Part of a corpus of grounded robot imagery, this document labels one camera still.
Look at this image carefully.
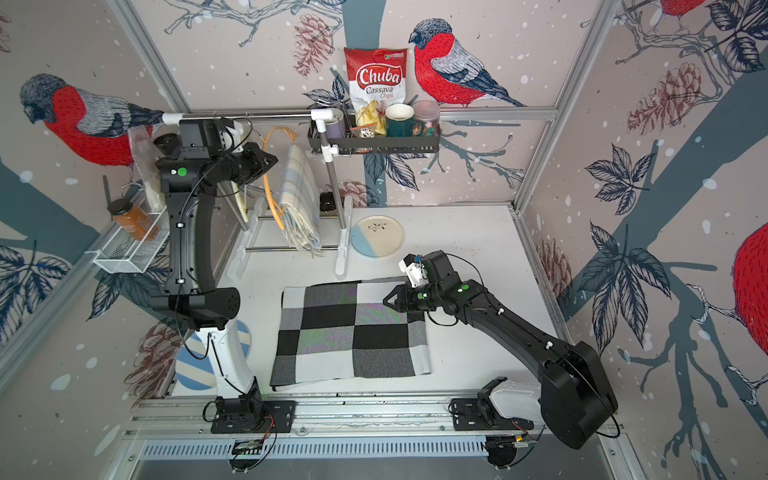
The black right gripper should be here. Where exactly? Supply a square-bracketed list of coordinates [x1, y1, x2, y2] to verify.
[381, 284, 443, 313]

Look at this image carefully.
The blue cream plaid scarf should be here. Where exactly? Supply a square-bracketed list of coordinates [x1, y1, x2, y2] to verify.
[278, 145, 322, 257]

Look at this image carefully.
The black grey checkered scarf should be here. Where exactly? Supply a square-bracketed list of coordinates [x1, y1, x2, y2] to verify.
[270, 277, 432, 390]

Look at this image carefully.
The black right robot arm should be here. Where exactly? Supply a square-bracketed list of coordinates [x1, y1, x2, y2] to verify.
[383, 250, 618, 449]

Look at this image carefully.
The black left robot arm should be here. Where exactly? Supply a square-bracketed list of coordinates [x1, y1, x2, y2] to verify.
[151, 116, 277, 399]

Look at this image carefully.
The blue beige ceramic plate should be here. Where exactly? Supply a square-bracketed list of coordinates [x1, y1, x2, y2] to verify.
[350, 215, 405, 258]

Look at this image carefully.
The white metal clothes rack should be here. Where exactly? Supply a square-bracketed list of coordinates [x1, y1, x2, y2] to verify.
[160, 106, 355, 282]

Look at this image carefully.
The purple cup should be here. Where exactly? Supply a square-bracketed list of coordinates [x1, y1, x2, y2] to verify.
[325, 108, 346, 140]

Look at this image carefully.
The clear plastic bag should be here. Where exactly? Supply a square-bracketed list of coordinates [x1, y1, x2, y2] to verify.
[128, 126, 166, 213]

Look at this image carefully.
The orange spice bottle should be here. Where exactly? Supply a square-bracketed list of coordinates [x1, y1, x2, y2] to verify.
[107, 198, 158, 241]

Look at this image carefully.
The small snack packet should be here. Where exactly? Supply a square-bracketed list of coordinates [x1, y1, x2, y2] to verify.
[350, 122, 386, 139]

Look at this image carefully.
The red Chuba chips bag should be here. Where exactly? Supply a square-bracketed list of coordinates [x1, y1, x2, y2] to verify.
[344, 48, 408, 126]

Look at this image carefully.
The dark green mug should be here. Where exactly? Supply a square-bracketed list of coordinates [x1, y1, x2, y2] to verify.
[385, 104, 415, 138]

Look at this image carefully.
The pink lidded jar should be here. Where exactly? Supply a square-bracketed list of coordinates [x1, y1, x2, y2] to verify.
[412, 100, 440, 137]

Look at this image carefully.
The blue white striped plate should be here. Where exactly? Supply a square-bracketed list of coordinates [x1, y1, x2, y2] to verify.
[175, 333, 216, 392]

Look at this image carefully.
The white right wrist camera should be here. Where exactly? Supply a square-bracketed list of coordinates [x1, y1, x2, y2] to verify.
[398, 254, 428, 289]

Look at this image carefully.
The black wall shelf tray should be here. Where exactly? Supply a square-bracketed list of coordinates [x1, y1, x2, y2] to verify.
[328, 117, 441, 156]

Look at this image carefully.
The white wire wall basket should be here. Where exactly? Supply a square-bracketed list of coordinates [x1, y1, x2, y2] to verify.
[92, 188, 169, 274]

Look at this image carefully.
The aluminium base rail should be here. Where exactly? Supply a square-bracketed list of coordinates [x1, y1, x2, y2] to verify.
[119, 389, 625, 463]

